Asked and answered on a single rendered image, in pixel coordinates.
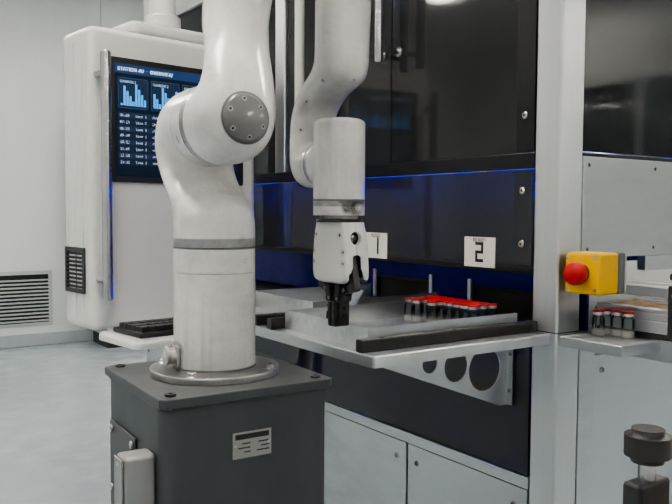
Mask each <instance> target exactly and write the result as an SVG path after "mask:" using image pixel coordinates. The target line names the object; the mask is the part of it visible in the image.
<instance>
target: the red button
mask: <svg viewBox="0 0 672 504"><path fill-rule="evenodd" d="M563 276H564V279H565V281H566V282H567V283H568V284H570V285H573V286H576V285H582V284H584V283H585V281H586V280H587V276H588V272H587V268H586V267H585V265H584V264H583V263H581V262H571V263H569V264H567V265H566V267H565V268H564V271H563Z"/></svg>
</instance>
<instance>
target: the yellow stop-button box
mask: <svg viewBox="0 0 672 504"><path fill-rule="evenodd" d="M571 262H581V263H583V264H584V265H585V267H586V268H587V272H588V276H587V280H586V281H585V283H584V284H582V285H576V286H573V285H570V284H568V283H567V282H565V290H566V292H569V293H578V294H587V295H596V296H600V295H611V294H623V293H624V279H625V253H624V252H608V251H571V252H567V253H566V265H567V264H569V263H571Z"/></svg>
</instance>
